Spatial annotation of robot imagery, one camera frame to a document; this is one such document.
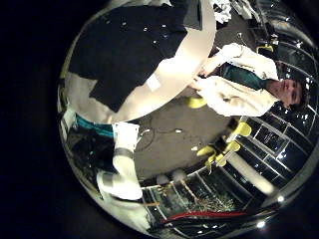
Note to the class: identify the white tape patch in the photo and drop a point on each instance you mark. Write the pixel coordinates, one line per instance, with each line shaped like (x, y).
(153, 82)

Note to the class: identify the white round ball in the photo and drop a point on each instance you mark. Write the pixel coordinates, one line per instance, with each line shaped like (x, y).
(162, 179)
(179, 174)

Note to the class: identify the person in white jacket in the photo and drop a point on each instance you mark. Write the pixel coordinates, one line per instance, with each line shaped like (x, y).
(239, 86)

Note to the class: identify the white round pillar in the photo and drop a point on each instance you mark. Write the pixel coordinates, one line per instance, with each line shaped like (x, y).
(249, 171)

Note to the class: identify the red strip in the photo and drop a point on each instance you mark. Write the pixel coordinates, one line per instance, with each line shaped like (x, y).
(206, 215)

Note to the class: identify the white crumpled cloth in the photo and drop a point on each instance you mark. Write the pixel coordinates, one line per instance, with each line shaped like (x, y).
(223, 9)

